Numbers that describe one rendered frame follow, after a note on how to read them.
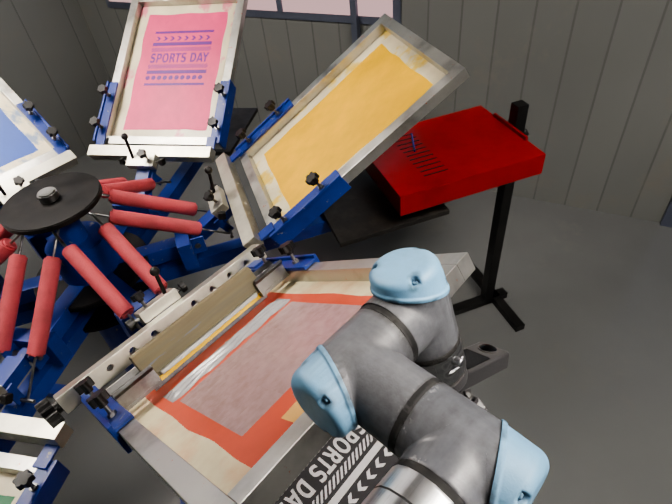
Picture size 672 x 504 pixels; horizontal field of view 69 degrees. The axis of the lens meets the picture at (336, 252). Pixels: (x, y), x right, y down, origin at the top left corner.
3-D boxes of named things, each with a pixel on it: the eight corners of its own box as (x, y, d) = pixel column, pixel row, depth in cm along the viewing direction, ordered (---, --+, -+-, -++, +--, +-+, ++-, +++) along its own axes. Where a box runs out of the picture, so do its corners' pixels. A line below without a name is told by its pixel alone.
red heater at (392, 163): (478, 125, 226) (481, 101, 218) (541, 176, 194) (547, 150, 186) (355, 159, 215) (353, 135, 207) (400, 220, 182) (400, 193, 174)
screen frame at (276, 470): (476, 269, 89) (467, 251, 87) (232, 552, 59) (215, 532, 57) (267, 275, 152) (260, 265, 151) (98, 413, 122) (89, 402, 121)
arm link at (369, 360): (371, 441, 38) (452, 348, 43) (275, 362, 44) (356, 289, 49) (376, 481, 43) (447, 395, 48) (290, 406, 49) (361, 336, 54)
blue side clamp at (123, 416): (150, 435, 100) (129, 410, 98) (128, 454, 97) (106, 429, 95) (115, 406, 124) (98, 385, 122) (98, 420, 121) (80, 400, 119)
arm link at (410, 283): (344, 280, 50) (397, 235, 54) (374, 356, 55) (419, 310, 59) (404, 300, 44) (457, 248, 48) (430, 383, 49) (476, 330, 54)
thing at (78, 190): (234, 402, 246) (134, 180, 154) (169, 465, 225) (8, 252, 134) (187, 362, 267) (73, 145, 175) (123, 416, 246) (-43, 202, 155)
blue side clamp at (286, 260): (328, 275, 128) (315, 253, 126) (315, 286, 126) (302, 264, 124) (272, 276, 152) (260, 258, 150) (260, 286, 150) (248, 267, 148)
